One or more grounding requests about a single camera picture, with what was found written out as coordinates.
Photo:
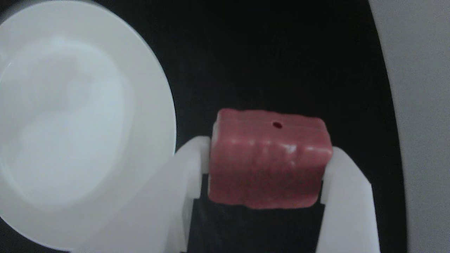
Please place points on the red-brown toy block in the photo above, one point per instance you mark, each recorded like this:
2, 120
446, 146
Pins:
267, 165

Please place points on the black mouse mat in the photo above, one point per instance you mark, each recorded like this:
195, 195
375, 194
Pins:
263, 52

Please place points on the white paper bowl navy band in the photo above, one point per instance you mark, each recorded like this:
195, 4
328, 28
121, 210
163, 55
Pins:
70, 123

